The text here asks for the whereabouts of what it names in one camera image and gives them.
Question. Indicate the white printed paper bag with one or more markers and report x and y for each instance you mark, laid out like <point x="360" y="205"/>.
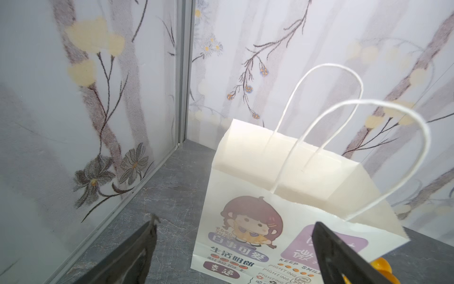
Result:
<point x="265" y="193"/>

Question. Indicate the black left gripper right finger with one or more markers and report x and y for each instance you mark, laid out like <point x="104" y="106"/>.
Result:
<point x="337" y="261"/>

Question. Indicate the orange bread roll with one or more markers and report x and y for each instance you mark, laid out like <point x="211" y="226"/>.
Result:
<point x="385" y="269"/>

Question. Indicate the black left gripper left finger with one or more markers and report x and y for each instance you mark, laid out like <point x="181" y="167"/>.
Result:
<point x="130" y="262"/>

